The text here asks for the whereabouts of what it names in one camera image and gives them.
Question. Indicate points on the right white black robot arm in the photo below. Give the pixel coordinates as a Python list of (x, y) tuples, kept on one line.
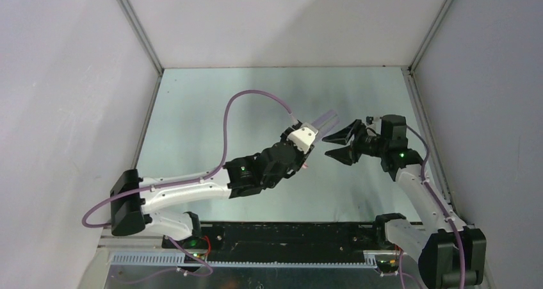
[(449, 253)]

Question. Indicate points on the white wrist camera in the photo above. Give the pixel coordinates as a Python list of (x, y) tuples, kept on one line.
[(372, 121), (303, 137)]

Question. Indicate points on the grey umbrella case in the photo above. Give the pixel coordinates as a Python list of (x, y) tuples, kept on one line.
[(325, 123)]

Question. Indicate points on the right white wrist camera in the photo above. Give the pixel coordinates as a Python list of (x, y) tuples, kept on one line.
[(372, 121)]

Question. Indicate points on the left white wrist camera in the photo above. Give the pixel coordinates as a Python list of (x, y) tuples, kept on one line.
[(303, 137)]

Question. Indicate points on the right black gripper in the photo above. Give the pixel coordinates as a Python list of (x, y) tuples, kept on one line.
[(358, 138)]

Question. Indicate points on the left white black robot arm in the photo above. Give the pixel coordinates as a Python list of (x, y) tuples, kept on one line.
[(139, 204)]

